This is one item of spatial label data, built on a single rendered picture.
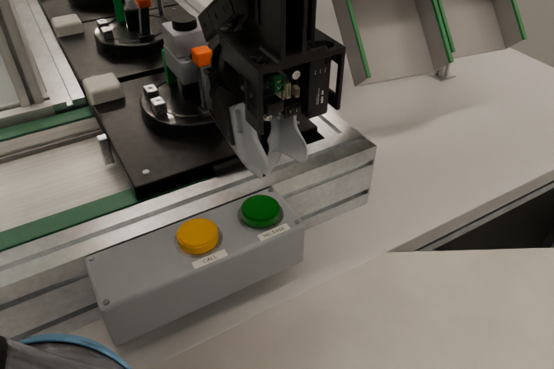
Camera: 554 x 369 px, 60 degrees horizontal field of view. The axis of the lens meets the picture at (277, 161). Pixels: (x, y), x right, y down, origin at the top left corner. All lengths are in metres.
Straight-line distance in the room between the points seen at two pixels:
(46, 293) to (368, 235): 0.37
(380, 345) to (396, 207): 0.21
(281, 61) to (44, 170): 0.44
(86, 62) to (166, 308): 0.46
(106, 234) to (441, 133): 0.56
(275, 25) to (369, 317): 0.35
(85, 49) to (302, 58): 0.58
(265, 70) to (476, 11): 0.56
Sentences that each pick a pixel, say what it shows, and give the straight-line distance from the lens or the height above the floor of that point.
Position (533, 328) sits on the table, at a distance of 0.61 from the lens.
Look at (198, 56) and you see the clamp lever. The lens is 0.56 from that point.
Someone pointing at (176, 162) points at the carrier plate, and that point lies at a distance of 0.56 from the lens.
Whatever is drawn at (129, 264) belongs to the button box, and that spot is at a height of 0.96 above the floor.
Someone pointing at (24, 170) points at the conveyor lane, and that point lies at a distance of 0.71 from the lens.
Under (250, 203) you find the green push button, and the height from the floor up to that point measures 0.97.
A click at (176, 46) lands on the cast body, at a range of 0.59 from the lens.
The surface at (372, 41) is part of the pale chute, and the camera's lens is 0.70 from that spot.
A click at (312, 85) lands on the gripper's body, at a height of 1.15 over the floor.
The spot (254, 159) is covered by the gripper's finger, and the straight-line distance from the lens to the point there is 0.41.
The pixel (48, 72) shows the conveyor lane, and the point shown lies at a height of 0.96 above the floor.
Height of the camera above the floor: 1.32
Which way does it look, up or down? 39 degrees down
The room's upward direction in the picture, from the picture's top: straight up
